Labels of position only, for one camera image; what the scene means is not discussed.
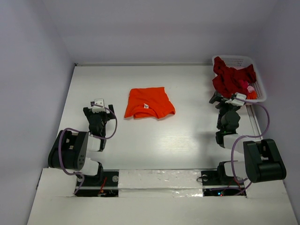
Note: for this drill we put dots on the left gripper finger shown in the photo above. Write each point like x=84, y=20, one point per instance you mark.
x=86, y=111
x=111, y=113

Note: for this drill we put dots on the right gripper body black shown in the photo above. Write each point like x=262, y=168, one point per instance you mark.
x=223, y=101

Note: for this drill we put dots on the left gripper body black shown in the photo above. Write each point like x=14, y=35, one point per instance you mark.
x=104, y=117

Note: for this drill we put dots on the orange t shirt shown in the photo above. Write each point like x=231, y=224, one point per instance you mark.
x=149, y=102

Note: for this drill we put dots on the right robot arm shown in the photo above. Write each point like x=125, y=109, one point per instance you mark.
x=262, y=159

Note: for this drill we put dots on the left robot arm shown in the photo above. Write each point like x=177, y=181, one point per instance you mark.
x=70, y=148

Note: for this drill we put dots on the dark red t shirt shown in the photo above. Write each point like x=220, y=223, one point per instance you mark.
x=227, y=80

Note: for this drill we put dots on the small orange garment in basket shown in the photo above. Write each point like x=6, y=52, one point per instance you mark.
x=252, y=95

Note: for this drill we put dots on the pink garment in basket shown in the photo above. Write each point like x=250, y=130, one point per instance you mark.
x=246, y=85

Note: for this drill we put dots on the white plastic basket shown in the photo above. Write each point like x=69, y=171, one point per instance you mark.
x=240, y=62

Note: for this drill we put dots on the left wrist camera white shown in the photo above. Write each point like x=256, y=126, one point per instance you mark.
x=98, y=105

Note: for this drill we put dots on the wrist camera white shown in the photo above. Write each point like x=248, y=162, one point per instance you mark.
x=237, y=99
x=98, y=105

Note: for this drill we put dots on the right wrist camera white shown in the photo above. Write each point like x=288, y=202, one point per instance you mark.
x=237, y=99

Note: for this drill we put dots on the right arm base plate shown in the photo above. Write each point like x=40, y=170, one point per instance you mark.
x=216, y=184

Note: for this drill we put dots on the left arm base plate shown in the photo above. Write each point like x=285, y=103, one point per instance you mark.
x=106, y=185

